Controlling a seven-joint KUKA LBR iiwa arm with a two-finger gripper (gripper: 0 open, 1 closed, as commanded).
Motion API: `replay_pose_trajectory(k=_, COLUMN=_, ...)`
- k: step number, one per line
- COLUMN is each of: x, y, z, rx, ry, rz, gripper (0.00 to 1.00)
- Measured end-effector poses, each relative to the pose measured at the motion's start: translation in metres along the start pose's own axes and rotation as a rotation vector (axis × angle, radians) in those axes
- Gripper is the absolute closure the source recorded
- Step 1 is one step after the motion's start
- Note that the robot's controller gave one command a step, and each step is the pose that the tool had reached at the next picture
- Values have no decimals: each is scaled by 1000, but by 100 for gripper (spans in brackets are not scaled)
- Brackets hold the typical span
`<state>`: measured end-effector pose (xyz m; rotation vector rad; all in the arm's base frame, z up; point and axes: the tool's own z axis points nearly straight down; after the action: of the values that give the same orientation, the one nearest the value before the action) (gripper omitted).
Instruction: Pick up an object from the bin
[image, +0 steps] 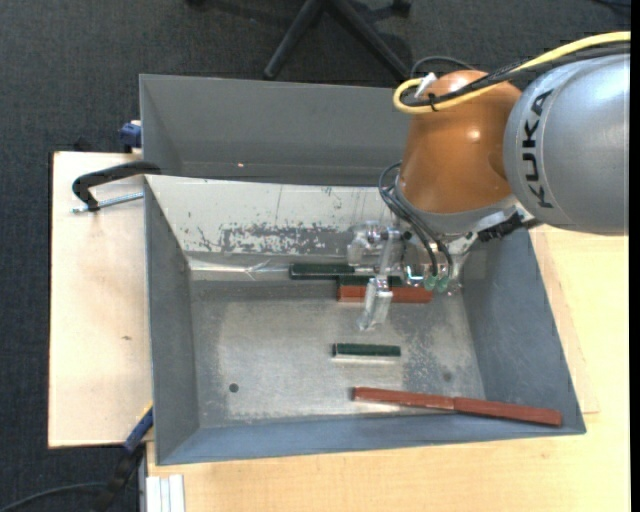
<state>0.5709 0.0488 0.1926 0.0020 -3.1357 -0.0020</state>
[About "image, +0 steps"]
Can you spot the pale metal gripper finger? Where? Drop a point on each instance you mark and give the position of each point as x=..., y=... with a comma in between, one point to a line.
x=383, y=307
x=371, y=300

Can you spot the dark green flat block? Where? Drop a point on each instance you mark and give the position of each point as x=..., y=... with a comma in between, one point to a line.
x=367, y=350
x=320, y=271
x=392, y=280

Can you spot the red-brown flat block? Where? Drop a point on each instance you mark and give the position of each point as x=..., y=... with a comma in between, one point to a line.
x=400, y=398
x=510, y=412
x=410, y=294

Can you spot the grey metal bin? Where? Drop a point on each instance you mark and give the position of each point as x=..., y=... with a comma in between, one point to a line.
x=280, y=320

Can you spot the black cylinder on white bracket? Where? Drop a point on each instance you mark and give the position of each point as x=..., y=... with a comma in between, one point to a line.
x=497, y=230

